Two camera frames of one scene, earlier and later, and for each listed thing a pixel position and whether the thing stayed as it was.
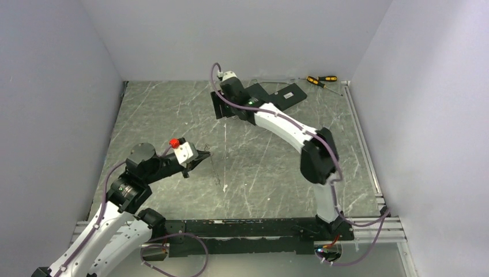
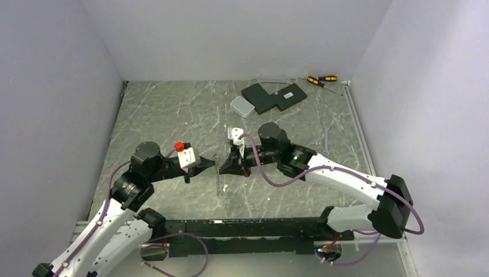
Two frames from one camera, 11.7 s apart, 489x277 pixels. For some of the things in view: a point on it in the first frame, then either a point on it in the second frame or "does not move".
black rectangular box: x=288 y=96 does not move
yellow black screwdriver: x=315 y=81 does not move
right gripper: x=217 y=103 → x=237 y=164
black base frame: x=251 y=236 does not move
